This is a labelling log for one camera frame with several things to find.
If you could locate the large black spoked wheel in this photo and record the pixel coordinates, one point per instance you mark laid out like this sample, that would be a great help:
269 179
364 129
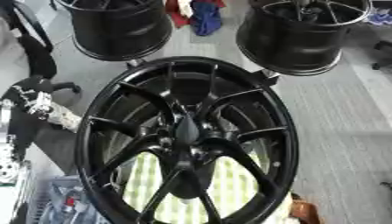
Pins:
186 131

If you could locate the silver wheel stand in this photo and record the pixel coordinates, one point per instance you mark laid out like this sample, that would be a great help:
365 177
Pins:
135 63
269 76

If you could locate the black wheel with plain barrel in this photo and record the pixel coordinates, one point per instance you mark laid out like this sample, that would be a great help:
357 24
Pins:
120 27

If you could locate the black wheel with silver-edged spokes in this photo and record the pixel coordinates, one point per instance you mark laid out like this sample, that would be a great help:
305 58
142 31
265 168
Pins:
291 40

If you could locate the red cloth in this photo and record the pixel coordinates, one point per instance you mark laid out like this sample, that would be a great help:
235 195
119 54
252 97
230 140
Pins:
176 16

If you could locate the brown bag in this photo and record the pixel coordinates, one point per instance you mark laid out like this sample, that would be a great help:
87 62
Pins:
305 211

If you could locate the pale plastic crate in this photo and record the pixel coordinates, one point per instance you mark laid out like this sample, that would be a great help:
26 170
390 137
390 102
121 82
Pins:
61 204

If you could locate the black chair base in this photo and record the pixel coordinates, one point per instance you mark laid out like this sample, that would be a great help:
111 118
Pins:
382 46

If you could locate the white box with dark spots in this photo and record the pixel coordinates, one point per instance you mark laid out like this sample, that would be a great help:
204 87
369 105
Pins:
7 167

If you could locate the blue and white cloth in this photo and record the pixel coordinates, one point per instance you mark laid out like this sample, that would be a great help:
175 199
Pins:
382 17

